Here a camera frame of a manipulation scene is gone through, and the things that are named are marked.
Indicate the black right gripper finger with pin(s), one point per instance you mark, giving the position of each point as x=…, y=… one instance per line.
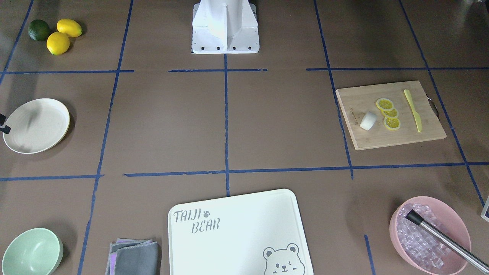
x=4, y=128

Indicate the cream round plate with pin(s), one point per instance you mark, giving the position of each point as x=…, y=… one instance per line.
x=37, y=126

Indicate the white steamed bun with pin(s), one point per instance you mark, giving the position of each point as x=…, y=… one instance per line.
x=368, y=121

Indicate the cream bear tray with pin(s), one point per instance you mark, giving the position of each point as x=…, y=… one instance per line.
x=251, y=234

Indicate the yellow lemon near lime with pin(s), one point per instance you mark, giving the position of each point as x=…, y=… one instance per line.
x=58, y=43

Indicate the green lime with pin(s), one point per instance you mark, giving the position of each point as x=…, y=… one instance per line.
x=39, y=30

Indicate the yellow lemon far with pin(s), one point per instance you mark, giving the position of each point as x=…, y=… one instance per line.
x=69, y=27

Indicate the green bowl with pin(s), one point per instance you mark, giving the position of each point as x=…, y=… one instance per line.
x=37, y=251

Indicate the grey folded cloth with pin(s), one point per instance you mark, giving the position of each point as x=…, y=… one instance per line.
x=133, y=257

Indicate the bamboo cutting board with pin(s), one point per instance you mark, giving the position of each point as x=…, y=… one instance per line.
x=356, y=101

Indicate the lemon slice top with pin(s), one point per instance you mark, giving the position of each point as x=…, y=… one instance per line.
x=384, y=104

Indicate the lemon slice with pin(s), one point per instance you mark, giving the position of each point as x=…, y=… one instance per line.
x=390, y=114
x=384, y=104
x=391, y=124

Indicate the lemon slice bottom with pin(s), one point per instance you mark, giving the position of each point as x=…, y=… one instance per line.
x=391, y=124

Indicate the lemon slice middle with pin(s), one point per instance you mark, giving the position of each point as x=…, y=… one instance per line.
x=390, y=114

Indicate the yellow plastic knife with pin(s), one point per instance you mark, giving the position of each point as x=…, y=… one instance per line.
x=415, y=114

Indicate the pink bowl with ice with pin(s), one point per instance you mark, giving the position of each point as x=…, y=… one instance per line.
x=420, y=249

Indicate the cup rack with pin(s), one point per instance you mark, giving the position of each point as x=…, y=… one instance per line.
x=485, y=210

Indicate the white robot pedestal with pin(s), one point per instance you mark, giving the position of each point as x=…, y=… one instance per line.
x=225, y=27

